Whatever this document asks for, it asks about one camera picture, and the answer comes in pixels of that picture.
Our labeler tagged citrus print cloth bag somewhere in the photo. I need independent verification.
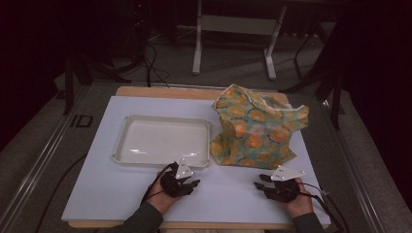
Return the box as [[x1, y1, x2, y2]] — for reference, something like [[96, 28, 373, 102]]
[[209, 83, 310, 170]]

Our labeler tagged white plastic tray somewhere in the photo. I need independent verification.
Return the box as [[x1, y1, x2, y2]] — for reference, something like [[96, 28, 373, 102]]
[[112, 115, 212, 171]]

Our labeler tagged dark metal stand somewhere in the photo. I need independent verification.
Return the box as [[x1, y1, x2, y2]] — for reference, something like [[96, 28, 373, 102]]
[[280, 32, 346, 130]]

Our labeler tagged aluminium floor rail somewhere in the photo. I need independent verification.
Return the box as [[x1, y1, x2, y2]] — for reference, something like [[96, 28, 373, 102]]
[[319, 96, 387, 233], [0, 85, 90, 233]]

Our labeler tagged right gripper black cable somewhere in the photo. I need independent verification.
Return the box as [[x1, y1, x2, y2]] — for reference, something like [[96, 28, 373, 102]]
[[299, 182, 349, 233]]

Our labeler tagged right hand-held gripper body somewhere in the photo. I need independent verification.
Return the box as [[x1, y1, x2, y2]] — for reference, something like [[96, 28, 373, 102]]
[[270, 165, 306, 204]]

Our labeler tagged long black floor cable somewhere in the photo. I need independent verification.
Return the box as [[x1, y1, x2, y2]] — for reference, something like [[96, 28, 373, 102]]
[[33, 153, 88, 233]]

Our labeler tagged person's right hand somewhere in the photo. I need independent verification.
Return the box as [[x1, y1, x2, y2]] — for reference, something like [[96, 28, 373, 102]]
[[285, 183, 315, 219]]

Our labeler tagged white metal table frame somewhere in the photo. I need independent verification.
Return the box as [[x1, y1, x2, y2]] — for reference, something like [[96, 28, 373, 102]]
[[191, 0, 288, 81]]

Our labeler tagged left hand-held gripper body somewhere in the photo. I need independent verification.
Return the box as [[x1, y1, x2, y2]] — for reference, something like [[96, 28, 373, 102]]
[[159, 157, 195, 199]]

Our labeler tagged white table mat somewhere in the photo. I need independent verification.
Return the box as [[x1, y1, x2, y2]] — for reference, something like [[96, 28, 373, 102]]
[[61, 95, 331, 226]]

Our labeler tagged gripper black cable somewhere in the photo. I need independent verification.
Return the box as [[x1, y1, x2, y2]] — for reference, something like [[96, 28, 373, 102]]
[[141, 162, 179, 205], [299, 182, 349, 233]]

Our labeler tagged person's left hand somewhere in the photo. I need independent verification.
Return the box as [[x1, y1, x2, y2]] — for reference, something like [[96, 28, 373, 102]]
[[146, 179, 181, 216]]

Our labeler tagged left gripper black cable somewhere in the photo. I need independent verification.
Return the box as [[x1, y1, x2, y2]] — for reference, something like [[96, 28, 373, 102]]
[[141, 162, 179, 205]]

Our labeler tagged black metal stand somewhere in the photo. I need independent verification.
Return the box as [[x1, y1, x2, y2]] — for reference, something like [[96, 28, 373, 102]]
[[62, 48, 132, 116]]

